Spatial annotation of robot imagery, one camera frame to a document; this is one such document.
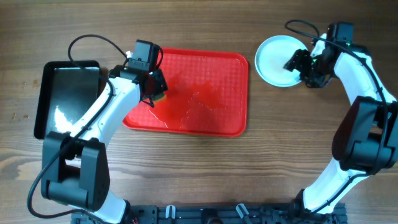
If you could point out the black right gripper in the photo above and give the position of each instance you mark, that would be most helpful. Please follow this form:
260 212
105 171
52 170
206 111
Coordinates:
297 63

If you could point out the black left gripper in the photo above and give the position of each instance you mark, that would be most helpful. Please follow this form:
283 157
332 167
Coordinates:
160 86

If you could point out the orange green sponge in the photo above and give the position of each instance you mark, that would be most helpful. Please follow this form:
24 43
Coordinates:
160 99

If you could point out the white plate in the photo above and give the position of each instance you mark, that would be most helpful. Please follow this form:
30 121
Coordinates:
272 55

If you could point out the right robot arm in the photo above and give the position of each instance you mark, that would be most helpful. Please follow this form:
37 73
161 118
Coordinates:
366 140

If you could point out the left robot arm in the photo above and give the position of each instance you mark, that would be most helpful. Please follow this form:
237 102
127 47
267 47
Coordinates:
75 174

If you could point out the red plastic tray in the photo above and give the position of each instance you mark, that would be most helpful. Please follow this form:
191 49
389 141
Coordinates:
207 95

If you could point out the black water basin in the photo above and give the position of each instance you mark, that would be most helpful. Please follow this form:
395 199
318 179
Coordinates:
66 93

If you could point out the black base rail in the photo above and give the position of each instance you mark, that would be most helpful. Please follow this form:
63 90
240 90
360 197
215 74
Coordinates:
264 214

